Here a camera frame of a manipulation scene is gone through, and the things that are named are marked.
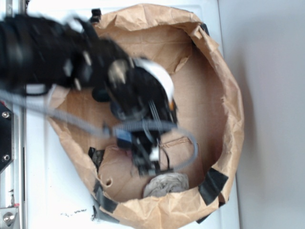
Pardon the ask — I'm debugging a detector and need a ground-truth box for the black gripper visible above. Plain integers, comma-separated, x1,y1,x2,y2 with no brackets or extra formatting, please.
116,129,173,177

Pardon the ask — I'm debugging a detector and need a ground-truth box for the white paper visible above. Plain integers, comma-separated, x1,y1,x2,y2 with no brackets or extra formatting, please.
143,173,189,198

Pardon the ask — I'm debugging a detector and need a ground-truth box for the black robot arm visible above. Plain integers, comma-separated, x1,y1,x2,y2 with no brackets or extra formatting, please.
0,15,177,176

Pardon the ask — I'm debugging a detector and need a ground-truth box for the black tape strip inner left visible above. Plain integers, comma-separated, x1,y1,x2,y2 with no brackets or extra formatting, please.
88,147,105,171

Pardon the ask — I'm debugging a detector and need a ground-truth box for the black tape strip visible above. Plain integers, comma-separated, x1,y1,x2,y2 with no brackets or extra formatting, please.
198,168,229,206
92,180,120,224
88,147,105,171
90,8,102,23

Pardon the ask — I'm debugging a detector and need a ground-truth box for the black tape strip lower left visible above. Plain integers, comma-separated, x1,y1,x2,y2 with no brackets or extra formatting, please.
92,180,120,224

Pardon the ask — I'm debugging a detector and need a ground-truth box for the brown paper bag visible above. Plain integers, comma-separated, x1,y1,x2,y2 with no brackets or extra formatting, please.
49,4,244,229

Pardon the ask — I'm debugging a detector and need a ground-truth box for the black tape strip upper right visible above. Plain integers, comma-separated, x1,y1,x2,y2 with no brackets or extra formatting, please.
198,168,229,206

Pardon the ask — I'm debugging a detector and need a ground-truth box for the black tape strip top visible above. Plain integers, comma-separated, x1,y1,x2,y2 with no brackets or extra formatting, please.
90,8,102,23

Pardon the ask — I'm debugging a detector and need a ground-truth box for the grey corrugated cable conduit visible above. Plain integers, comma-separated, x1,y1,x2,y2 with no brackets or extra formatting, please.
0,92,199,172

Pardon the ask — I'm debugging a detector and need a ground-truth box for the aluminium extrusion rail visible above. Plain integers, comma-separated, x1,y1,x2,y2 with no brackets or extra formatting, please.
0,0,27,229

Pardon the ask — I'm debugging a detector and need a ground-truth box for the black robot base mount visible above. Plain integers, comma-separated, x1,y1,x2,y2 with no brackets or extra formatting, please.
0,103,13,173

